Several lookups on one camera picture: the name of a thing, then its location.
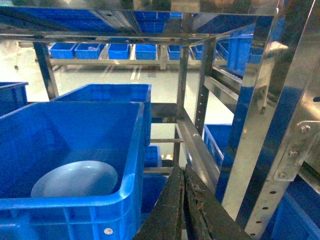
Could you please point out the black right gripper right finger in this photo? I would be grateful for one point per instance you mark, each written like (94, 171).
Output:
(205, 217)

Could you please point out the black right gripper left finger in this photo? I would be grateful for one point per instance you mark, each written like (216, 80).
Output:
(162, 206)

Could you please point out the light blue round plate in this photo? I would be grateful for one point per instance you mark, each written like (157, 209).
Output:
(77, 179)

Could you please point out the blue crate on shelf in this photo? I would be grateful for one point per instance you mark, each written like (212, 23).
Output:
(40, 137)

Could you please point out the stainless steel shelf rack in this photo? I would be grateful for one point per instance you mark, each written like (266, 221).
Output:
(246, 115)

